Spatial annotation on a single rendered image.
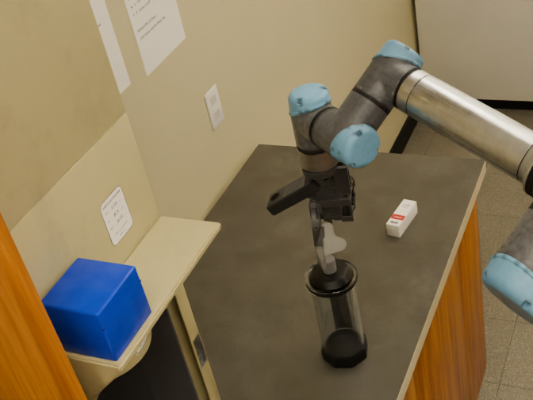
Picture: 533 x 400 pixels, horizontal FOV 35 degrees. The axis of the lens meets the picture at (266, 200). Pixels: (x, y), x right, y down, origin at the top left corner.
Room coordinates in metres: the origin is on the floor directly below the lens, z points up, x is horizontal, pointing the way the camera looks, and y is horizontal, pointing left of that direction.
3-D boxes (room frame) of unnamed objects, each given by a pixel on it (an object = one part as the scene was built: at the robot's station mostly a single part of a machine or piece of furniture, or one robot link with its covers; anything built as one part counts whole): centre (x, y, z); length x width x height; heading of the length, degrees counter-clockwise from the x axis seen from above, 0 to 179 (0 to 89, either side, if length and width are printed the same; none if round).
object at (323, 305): (1.32, -0.09, 1.06); 0.11 x 0.11 x 0.21
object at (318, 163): (1.32, -0.11, 1.46); 0.08 x 0.08 x 0.05
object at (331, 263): (1.32, -0.09, 1.18); 0.09 x 0.09 x 0.07
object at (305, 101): (1.31, -0.11, 1.54); 0.09 x 0.08 x 0.11; 24
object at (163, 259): (1.00, 0.21, 1.46); 0.32 x 0.12 x 0.10; 149
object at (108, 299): (0.91, 0.26, 1.56); 0.10 x 0.10 x 0.09; 59
